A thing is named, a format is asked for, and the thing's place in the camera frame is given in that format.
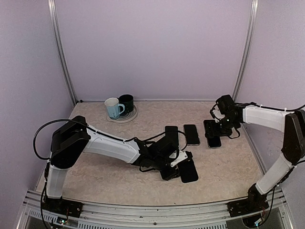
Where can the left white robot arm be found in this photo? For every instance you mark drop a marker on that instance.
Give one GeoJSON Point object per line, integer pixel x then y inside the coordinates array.
{"type": "Point", "coordinates": [76, 137]}

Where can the right aluminium frame post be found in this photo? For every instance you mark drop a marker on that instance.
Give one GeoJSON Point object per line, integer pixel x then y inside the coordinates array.
{"type": "Point", "coordinates": [247, 47]}

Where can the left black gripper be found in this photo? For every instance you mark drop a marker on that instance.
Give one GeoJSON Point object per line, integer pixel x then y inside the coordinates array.
{"type": "Point", "coordinates": [172, 174]}

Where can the light blue mug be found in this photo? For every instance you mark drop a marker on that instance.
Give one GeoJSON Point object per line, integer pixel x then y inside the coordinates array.
{"type": "Point", "coordinates": [114, 108]}

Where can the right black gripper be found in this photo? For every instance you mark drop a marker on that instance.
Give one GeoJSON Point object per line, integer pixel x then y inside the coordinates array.
{"type": "Point", "coordinates": [213, 130]}

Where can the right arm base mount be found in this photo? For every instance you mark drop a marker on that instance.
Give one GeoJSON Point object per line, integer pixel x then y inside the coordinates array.
{"type": "Point", "coordinates": [247, 206]}

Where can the front aluminium rail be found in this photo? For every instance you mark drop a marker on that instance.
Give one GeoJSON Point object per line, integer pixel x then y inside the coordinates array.
{"type": "Point", "coordinates": [214, 215]}

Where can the black phone case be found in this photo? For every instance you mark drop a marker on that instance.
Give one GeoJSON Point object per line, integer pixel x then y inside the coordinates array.
{"type": "Point", "coordinates": [188, 172]}

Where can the clear phone case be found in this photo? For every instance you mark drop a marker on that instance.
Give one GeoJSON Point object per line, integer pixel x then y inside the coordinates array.
{"type": "Point", "coordinates": [193, 144]}

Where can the black phone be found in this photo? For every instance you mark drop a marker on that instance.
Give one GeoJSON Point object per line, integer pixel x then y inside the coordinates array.
{"type": "Point", "coordinates": [214, 142]}
{"type": "Point", "coordinates": [171, 131]}

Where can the left aluminium frame post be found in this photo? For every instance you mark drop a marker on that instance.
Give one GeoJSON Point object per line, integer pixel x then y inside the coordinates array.
{"type": "Point", "coordinates": [60, 50]}

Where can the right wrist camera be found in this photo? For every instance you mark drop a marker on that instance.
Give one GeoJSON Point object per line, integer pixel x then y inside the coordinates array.
{"type": "Point", "coordinates": [215, 113]}

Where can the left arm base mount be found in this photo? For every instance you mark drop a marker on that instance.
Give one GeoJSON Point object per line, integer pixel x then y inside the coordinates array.
{"type": "Point", "coordinates": [62, 206]}

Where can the grey patterned saucer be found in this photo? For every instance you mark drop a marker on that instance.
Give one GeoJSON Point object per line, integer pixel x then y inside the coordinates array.
{"type": "Point", "coordinates": [125, 118]}

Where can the black mug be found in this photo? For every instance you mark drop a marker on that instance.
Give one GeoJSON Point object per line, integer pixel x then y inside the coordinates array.
{"type": "Point", "coordinates": [127, 101]}

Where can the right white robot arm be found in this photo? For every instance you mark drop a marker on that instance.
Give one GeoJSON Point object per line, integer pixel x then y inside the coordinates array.
{"type": "Point", "coordinates": [286, 126]}

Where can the aluminium frame post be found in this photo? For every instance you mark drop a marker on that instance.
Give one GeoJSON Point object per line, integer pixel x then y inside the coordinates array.
{"type": "Point", "coordinates": [60, 50]}
{"type": "Point", "coordinates": [247, 47]}

